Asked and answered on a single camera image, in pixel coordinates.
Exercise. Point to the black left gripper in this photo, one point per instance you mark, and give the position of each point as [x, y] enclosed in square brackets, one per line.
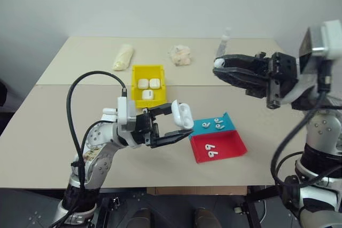
[144, 130]

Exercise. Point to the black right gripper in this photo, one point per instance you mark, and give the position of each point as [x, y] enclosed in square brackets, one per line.
[283, 73]

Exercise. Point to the white earbud case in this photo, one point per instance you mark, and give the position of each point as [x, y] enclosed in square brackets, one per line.
[148, 94]
[183, 116]
[142, 83]
[154, 83]

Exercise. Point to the white earbud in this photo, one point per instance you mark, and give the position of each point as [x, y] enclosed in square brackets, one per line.
[219, 62]
[216, 120]
[205, 125]
[219, 127]
[210, 146]
[213, 154]

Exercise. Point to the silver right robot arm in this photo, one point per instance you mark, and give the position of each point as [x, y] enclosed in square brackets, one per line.
[323, 129]

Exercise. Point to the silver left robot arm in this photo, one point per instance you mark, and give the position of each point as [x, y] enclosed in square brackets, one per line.
[99, 160]

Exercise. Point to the closed white earbud case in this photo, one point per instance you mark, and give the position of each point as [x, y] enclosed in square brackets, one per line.
[148, 94]
[154, 83]
[142, 83]

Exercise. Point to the yellow plastic bin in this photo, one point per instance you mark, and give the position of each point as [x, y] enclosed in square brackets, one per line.
[139, 97]

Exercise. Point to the blue plastic tray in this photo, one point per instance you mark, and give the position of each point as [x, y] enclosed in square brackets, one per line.
[199, 126]

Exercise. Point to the clear plastic bottle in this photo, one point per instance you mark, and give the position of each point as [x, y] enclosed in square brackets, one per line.
[224, 43]

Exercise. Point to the crumpled clear plastic bag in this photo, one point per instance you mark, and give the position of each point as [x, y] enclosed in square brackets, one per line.
[180, 55]

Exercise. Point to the red plastic tray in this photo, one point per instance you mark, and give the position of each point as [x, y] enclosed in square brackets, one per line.
[229, 145]

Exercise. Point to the brown cardboard strip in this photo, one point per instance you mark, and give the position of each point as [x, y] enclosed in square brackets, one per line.
[197, 190]

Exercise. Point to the cream rolled plastic bag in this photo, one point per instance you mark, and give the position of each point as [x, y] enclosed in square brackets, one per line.
[123, 57]

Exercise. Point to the dark object at room edge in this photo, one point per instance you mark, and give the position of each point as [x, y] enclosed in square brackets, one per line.
[2, 93]

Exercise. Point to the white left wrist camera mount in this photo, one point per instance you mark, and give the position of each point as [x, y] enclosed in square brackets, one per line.
[123, 113]

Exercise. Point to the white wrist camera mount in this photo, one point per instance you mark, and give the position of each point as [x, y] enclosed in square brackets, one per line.
[123, 113]
[331, 38]

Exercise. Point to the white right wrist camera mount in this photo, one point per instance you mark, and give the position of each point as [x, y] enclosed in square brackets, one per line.
[331, 38]

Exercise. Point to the black table frame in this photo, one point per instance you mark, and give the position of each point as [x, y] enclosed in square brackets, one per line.
[263, 193]

